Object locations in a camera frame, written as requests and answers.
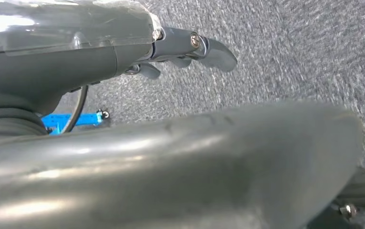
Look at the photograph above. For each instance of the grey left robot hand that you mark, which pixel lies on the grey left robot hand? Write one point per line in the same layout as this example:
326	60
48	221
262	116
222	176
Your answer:
59	63

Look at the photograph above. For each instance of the blue metal shelf rack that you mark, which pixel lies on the blue metal shelf rack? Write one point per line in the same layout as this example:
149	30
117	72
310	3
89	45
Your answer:
87	119

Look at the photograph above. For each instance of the robot left leg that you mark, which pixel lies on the robot left leg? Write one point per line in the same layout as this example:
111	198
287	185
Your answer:
170	173

